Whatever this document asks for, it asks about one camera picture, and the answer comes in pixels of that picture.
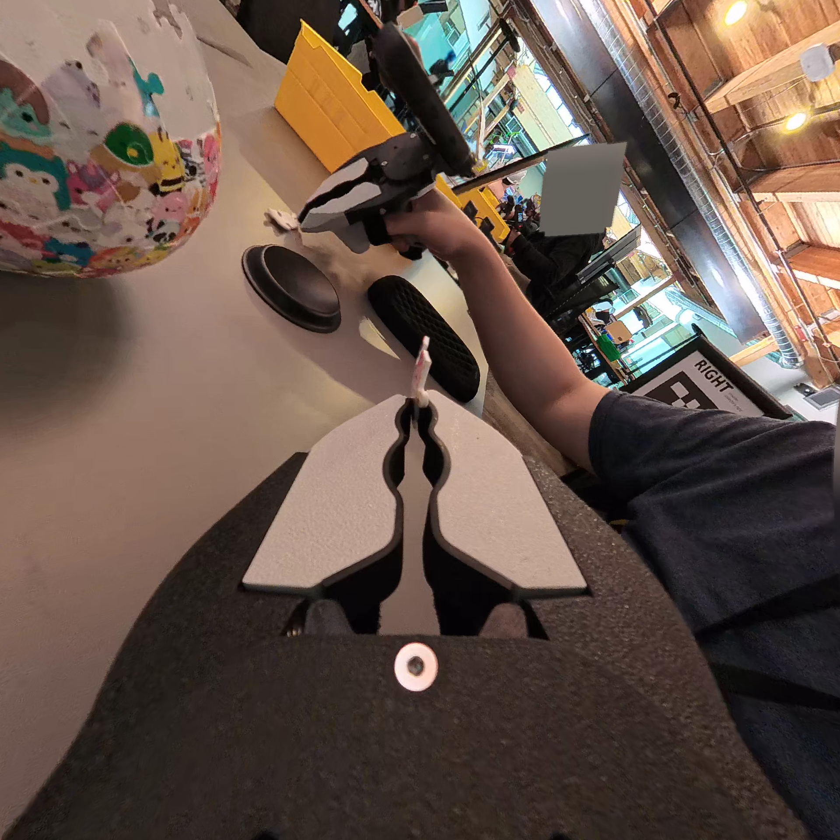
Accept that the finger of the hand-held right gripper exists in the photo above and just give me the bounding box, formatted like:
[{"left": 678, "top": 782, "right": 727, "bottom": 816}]
[
  {"left": 298, "top": 187, "right": 395, "bottom": 235},
  {"left": 320, "top": 157, "right": 385, "bottom": 198}
]

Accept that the person's dark blue shirt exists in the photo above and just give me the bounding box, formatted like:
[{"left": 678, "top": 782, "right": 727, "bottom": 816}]
[{"left": 587, "top": 390, "right": 840, "bottom": 840}]

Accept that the black framed white sign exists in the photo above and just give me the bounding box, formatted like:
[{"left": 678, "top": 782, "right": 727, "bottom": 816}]
[{"left": 620, "top": 333, "right": 794, "bottom": 421}]

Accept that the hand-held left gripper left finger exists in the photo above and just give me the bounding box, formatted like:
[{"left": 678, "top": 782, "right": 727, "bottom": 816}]
[{"left": 240, "top": 394, "right": 416, "bottom": 635}]

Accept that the white ceiling device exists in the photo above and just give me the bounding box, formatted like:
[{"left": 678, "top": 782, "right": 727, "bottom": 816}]
[{"left": 801, "top": 42, "right": 840, "bottom": 84}]

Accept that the silver ventilation duct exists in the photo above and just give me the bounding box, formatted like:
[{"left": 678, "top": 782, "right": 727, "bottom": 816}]
[{"left": 577, "top": 0, "right": 805, "bottom": 368}]

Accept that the black mesh wrist rest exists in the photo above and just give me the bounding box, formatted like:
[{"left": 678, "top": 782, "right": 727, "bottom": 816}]
[{"left": 367, "top": 274, "right": 481, "bottom": 403}]

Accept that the colourful puzzle ball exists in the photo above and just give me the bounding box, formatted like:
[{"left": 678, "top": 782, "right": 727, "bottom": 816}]
[{"left": 0, "top": 0, "right": 223, "bottom": 280}]

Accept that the yellow plastic bin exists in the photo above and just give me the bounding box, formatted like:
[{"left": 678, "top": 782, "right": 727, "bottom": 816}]
[{"left": 274, "top": 18, "right": 404, "bottom": 173}]

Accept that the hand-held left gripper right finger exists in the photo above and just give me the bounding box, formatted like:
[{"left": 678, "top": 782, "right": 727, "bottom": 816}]
[{"left": 417, "top": 390, "right": 589, "bottom": 636}]

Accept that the black round ball stand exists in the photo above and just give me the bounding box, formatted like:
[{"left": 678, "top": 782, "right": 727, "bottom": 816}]
[{"left": 241, "top": 244, "right": 342, "bottom": 334}]

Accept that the person's right hand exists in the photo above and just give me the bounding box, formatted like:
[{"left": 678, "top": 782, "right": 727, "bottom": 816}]
[{"left": 386, "top": 187, "right": 490, "bottom": 263}]

